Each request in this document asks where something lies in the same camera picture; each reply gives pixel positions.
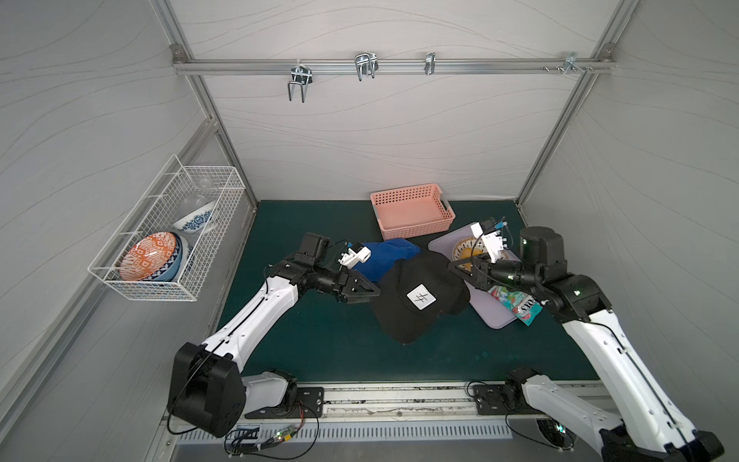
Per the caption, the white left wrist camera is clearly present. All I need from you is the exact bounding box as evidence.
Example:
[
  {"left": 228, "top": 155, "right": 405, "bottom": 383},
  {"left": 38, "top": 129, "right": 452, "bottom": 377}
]
[{"left": 338, "top": 243, "right": 371, "bottom": 270}]

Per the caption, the white wire wall basket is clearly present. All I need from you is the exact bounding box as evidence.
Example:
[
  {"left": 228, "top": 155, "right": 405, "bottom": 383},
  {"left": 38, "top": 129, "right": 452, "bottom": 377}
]
[{"left": 88, "top": 156, "right": 244, "bottom": 302}]

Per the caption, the right black cable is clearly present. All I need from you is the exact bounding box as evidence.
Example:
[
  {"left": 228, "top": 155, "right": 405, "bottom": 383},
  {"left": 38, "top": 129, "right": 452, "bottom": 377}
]
[{"left": 464, "top": 379, "right": 578, "bottom": 452}]

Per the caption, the small metal hook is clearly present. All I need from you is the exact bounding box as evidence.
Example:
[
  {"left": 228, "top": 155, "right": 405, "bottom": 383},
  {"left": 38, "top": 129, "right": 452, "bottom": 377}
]
[{"left": 425, "top": 52, "right": 436, "bottom": 76}]

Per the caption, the blue baseball cap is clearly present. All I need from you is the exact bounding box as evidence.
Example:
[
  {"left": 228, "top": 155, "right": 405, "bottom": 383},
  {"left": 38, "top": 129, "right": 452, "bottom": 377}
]
[{"left": 353, "top": 239, "right": 421, "bottom": 283}]

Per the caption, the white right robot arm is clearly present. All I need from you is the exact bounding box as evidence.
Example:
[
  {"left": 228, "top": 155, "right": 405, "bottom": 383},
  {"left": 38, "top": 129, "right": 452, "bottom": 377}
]
[{"left": 448, "top": 221, "right": 725, "bottom": 461}]

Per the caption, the aluminium hanging rail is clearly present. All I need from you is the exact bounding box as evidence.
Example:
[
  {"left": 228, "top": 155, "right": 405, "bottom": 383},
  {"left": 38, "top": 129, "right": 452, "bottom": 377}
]
[{"left": 173, "top": 56, "right": 617, "bottom": 77}]

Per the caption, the orange patterned bowl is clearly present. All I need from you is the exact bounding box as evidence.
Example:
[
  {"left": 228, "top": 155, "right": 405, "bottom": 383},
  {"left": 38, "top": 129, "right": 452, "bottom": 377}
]
[{"left": 119, "top": 232, "right": 177, "bottom": 281}]

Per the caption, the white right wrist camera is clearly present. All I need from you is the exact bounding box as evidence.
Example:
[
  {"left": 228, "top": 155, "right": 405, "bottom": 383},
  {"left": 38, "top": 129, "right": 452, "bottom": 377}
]
[{"left": 470, "top": 221, "right": 507, "bottom": 263}]

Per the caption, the metal wire hook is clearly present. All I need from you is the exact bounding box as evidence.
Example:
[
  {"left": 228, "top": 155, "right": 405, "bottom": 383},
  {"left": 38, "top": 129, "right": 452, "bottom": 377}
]
[{"left": 354, "top": 52, "right": 379, "bottom": 82}]

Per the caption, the metal double hook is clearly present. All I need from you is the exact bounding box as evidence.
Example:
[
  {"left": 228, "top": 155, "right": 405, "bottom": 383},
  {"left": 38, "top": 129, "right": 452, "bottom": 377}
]
[{"left": 287, "top": 64, "right": 314, "bottom": 103}]

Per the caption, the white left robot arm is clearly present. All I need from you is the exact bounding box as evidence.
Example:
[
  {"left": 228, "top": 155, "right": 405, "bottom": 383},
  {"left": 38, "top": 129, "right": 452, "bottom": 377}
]
[{"left": 167, "top": 233, "right": 380, "bottom": 437}]

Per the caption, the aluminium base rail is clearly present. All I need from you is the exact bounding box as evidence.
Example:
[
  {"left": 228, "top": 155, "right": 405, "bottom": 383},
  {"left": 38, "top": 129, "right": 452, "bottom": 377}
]
[{"left": 223, "top": 381, "right": 540, "bottom": 430}]

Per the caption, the left black cable bundle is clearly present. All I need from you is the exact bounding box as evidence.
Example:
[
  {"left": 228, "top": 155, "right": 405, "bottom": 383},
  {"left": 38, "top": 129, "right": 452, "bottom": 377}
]
[{"left": 221, "top": 397, "right": 319, "bottom": 462}]

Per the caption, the black baseball cap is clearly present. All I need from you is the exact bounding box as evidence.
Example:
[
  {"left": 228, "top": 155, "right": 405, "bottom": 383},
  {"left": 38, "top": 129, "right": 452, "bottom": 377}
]
[{"left": 371, "top": 251, "right": 470, "bottom": 345}]

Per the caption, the patterned plate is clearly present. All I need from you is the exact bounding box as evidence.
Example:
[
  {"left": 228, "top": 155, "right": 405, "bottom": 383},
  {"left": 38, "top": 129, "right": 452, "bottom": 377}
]
[{"left": 451, "top": 237, "right": 488, "bottom": 262}]

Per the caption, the blue patterned bowl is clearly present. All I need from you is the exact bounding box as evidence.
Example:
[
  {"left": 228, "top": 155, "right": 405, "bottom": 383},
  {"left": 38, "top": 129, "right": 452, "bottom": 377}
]
[{"left": 172, "top": 201, "right": 217, "bottom": 234}]

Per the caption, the green snack packet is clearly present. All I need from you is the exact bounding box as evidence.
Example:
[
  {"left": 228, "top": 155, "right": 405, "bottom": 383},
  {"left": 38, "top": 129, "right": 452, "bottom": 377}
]
[{"left": 489, "top": 286, "right": 543, "bottom": 326}]

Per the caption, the pink perforated plastic basket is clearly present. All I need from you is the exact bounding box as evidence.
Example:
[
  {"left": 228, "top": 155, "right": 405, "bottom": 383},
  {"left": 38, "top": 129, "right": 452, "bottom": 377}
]
[{"left": 371, "top": 183, "right": 456, "bottom": 241}]

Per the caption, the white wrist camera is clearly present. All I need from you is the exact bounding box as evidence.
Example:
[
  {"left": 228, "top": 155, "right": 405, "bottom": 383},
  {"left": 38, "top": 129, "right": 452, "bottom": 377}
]
[
  {"left": 338, "top": 243, "right": 371, "bottom": 270},
  {"left": 470, "top": 221, "right": 507, "bottom": 263}
]

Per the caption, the metal corner hook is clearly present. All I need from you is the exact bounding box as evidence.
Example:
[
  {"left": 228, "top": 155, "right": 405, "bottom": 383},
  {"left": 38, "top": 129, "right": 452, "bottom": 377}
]
[{"left": 542, "top": 52, "right": 595, "bottom": 76}]

